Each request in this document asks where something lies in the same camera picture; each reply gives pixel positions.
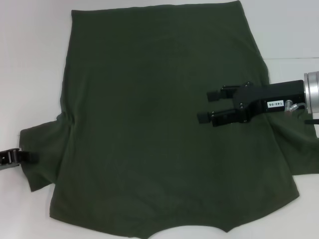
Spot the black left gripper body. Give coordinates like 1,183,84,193
0,148,22,172

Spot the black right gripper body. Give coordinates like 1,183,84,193
233,80,306,124

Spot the dark green t-shirt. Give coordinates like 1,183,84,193
19,0,319,239

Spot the right gripper cable with connector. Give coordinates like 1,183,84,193
285,99,319,125

